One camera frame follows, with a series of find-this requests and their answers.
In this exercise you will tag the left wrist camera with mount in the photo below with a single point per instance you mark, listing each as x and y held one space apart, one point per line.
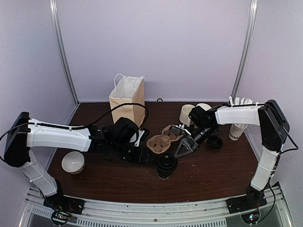
139 136

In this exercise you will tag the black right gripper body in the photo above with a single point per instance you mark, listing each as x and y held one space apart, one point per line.
202 137

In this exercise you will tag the aluminium front rail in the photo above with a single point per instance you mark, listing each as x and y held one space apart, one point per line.
211 213

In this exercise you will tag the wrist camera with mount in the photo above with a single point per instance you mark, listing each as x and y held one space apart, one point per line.
179 130
139 136

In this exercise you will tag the cardboard cup carrier tray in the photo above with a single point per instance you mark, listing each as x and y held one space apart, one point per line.
159 144

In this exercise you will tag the white ceramic bowl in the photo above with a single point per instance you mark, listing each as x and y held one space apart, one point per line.
73 163

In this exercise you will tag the white cup holding straws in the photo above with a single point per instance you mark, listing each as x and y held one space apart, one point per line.
236 131

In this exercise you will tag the black plastic cup lid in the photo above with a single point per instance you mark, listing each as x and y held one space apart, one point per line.
166 162

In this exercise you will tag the right aluminium frame post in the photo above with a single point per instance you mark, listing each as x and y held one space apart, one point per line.
246 46

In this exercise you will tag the left aluminium frame post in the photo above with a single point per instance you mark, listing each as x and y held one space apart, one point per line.
63 56

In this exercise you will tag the wrapped white straws bundle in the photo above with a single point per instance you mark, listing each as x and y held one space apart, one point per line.
240 101

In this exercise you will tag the aluminium frame post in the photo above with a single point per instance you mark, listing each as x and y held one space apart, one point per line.
246 46
63 56

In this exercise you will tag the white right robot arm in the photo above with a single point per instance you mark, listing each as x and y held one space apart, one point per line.
268 116

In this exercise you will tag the stack of black paper cups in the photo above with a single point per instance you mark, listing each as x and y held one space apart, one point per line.
204 106

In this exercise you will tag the cream ribbed ceramic mug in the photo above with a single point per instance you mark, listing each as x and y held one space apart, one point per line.
184 114

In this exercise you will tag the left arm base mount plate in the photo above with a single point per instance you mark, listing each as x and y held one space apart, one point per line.
66 204

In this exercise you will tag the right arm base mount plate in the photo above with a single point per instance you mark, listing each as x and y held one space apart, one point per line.
245 202

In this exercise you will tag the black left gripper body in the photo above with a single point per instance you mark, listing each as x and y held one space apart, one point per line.
129 154

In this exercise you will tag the black paper coffee cup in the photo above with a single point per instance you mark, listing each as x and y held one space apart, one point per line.
165 172

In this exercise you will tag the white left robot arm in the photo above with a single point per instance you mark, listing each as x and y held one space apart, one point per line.
123 139

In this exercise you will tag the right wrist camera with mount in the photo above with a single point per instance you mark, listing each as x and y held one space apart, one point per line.
179 130

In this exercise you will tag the stack of black cup lids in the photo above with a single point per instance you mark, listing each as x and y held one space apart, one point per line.
214 142

